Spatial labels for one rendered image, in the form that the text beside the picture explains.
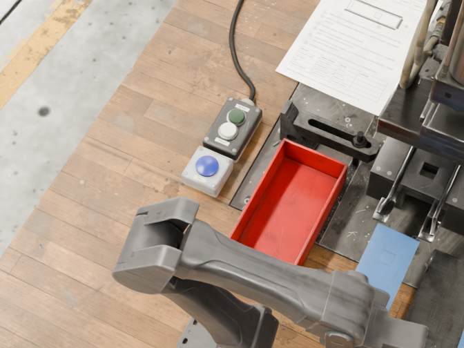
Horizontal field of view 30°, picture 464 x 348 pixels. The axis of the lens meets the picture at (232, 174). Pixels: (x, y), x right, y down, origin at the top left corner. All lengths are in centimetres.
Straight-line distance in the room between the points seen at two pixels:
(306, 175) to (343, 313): 52
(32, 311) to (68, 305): 6
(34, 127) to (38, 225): 122
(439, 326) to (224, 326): 38
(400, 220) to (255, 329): 38
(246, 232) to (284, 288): 45
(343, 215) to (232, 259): 51
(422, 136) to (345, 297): 34
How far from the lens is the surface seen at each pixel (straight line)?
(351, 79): 162
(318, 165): 150
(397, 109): 131
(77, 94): 275
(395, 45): 168
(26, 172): 264
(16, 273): 149
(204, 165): 148
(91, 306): 144
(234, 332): 119
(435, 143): 129
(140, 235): 105
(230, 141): 151
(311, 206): 148
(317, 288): 103
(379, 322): 109
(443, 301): 142
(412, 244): 137
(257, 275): 101
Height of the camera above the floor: 223
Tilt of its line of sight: 61 degrees down
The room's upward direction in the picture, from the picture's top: 4 degrees counter-clockwise
